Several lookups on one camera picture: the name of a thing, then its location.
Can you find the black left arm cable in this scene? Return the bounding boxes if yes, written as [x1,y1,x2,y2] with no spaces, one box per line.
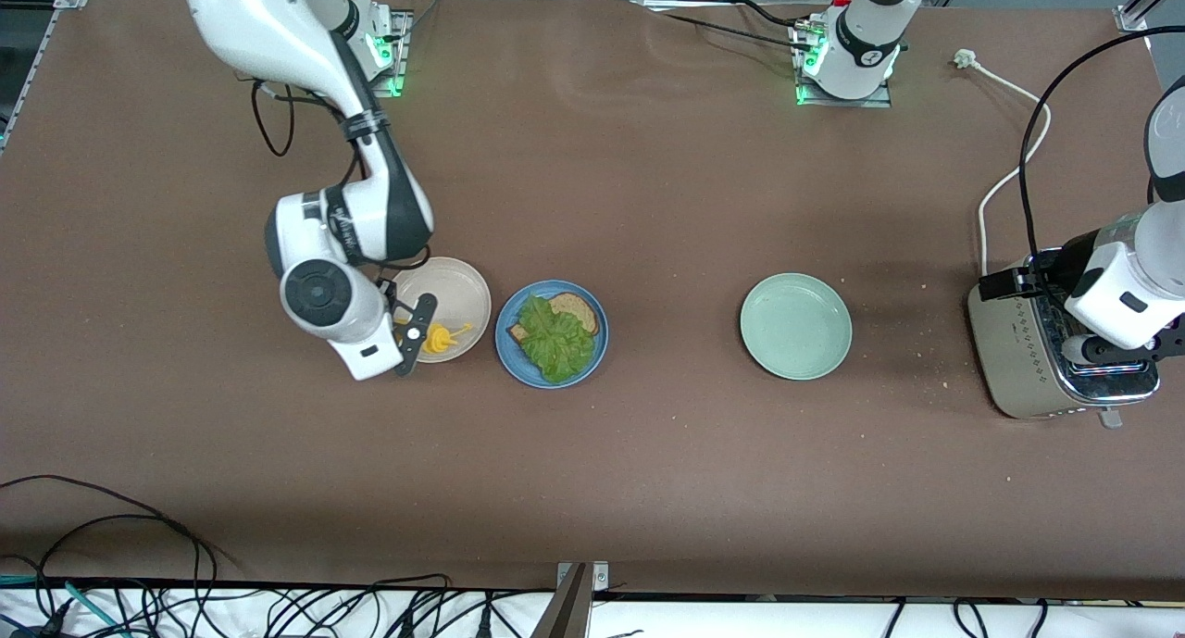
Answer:
[1018,22,1185,292]

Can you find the yellow mustard squeeze bottle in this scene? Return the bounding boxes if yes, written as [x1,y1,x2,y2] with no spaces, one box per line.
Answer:
[393,316,475,357]

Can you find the beige plate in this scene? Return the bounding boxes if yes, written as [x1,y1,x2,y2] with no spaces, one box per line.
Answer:
[384,256,493,364]

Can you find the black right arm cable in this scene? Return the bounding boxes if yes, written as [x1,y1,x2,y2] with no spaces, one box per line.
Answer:
[250,78,297,157]

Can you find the chrome and beige toaster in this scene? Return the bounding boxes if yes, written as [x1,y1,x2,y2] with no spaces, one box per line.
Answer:
[967,245,1163,431]

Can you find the white toaster power cord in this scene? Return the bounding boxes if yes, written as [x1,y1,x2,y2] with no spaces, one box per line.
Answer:
[954,50,1054,278]

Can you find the green lettuce leaf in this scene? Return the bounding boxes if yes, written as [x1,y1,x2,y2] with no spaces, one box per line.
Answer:
[516,293,598,385]

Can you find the pale green plate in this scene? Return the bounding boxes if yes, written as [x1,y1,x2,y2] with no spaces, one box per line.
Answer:
[739,272,854,382]

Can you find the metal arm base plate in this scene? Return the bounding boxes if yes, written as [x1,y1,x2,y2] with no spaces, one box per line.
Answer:
[792,22,894,109]
[366,8,413,99]

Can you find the brown toast bread slice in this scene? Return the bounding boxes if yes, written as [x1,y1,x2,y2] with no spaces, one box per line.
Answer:
[507,292,600,343]

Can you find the metal table edge bracket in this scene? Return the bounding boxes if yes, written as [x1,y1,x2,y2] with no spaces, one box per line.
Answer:
[530,561,612,638]

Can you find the teal cable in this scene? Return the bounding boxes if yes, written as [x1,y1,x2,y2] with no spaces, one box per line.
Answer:
[0,573,123,637]

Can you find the blue plate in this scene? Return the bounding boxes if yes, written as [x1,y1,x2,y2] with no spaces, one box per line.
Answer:
[494,280,610,390]

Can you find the black base cable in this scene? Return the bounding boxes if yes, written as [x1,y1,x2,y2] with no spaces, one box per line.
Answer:
[643,0,816,56]

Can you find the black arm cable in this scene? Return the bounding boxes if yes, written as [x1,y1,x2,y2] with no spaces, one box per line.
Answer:
[250,78,297,157]
[1018,22,1185,292]

